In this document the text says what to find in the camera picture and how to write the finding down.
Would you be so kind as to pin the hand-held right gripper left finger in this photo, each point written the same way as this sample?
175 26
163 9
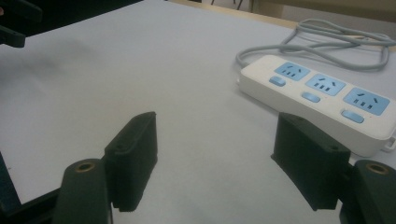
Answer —
134 155

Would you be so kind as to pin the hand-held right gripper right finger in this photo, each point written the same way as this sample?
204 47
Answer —
308 155

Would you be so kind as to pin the white power strip blue sockets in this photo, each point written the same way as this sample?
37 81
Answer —
323 109

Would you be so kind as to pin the dark chair legs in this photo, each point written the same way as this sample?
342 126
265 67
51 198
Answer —
239 4

